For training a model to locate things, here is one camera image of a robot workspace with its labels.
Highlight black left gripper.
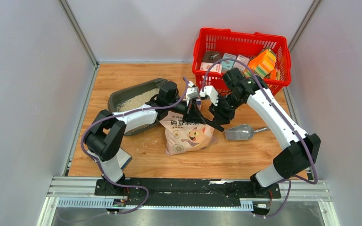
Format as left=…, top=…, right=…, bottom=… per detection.
left=167, top=98, right=206, bottom=125

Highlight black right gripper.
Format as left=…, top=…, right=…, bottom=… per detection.
left=209, top=92, right=245, bottom=127

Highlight black bag clip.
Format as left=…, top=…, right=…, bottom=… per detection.
left=204, top=118, right=224, bottom=132

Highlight pink cat litter bag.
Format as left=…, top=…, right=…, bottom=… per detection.
left=160, top=111, right=217, bottom=156

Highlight silver metal scoop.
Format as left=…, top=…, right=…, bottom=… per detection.
left=224, top=124, right=269, bottom=141

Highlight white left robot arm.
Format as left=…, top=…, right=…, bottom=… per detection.
left=81, top=81, right=209, bottom=195

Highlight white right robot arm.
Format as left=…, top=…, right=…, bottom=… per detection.
left=200, top=69, right=321, bottom=197

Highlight grey litter box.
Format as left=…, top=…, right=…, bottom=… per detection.
left=107, top=78, right=169, bottom=136

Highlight blue razor box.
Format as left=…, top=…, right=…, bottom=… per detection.
left=87, top=148, right=132, bottom=171

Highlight teal sponge pack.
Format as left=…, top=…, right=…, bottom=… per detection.
left=221, top=53, right=237, bottom=73

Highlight white Kamenoko sponge pack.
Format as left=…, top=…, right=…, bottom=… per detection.
left=199, top=62, right=222, bottom=73

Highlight orange sponge pack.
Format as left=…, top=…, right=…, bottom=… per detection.
left=248, top=48, right=277, bottom=80

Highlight red shopping basket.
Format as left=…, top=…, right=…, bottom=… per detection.
left=192, top=28, right=292, bottom=95

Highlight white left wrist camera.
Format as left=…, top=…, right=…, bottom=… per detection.
left=185, top=81, right=200, bottom=104

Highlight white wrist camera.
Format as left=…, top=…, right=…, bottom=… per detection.
left=199, top=85, right=219, bottom=106
left=185, top=81, right=200, bottom=104

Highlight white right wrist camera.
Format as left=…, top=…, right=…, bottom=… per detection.
left=199, top=85, right=219, bottom=106

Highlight black mounting rail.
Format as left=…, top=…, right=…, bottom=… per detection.
left=94, top=178, right=281, bottom=207

